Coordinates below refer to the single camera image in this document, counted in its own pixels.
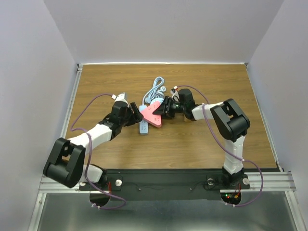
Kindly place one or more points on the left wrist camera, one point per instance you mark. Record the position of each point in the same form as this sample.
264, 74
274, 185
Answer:
121, 97

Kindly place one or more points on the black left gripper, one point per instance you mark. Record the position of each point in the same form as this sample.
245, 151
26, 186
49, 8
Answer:
136, 117

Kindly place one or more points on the aluminium left rail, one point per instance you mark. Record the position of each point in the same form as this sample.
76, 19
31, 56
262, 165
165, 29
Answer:
72, 95

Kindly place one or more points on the white rectangular power strip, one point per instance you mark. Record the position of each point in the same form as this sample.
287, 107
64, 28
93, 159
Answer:
143, 125

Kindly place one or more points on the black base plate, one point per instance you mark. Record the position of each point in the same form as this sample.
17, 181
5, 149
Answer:
172, 184

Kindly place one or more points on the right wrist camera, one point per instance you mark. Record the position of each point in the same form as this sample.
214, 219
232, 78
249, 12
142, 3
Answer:
175, 94

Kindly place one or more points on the white round power strip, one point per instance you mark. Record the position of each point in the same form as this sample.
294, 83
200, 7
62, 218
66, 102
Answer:
159, 100

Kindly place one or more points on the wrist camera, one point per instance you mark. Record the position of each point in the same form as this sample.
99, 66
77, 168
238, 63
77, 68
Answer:
175, 94
121, 97

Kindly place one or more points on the aluminium rail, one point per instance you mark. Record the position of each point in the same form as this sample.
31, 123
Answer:
72, 95
272, 182

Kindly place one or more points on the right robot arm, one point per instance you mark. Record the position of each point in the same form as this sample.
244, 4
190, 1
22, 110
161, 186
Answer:
231, 121

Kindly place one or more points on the aluminium front rail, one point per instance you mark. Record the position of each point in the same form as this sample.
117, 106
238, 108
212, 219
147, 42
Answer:
272, 182

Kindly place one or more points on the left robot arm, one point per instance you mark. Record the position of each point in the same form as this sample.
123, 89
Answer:
65, 163

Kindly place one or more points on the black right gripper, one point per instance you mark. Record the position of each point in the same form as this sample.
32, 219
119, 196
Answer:
161, 109

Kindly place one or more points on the pink triangular power strip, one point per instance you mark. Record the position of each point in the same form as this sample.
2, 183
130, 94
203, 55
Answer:
150, 117

